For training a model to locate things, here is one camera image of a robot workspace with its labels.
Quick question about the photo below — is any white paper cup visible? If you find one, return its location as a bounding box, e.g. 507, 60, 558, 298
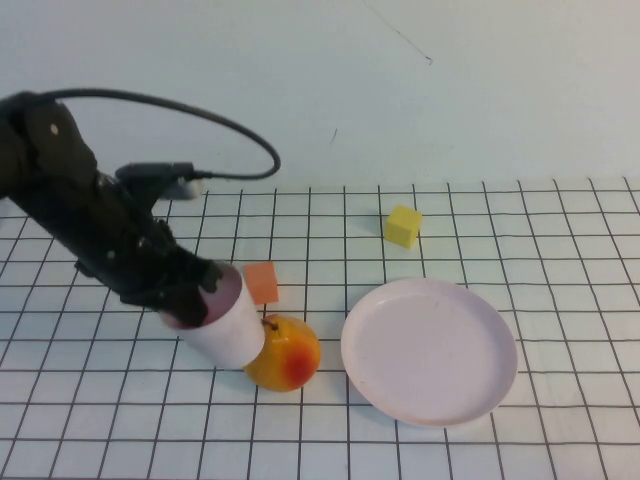
172, 263, 268, 369

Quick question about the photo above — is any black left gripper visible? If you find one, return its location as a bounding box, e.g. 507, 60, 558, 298
73, 215, 225, 329

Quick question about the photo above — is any white black-grid mat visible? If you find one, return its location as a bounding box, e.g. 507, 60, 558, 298
0, 177, 640, 480

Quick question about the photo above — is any orange foam cube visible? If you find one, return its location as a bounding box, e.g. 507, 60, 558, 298
243, 260, 280, 306

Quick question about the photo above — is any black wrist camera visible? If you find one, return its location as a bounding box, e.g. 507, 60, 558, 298
114, 161, 207, 202

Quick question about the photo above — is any black camera cable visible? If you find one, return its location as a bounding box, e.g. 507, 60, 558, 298
37, 88, 282, 181

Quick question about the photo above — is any white round plate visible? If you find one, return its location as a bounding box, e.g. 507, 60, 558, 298
340, 277, 519, 428

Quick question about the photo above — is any yellow foam cube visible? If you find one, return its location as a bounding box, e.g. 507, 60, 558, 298
384, 203, 423, 249

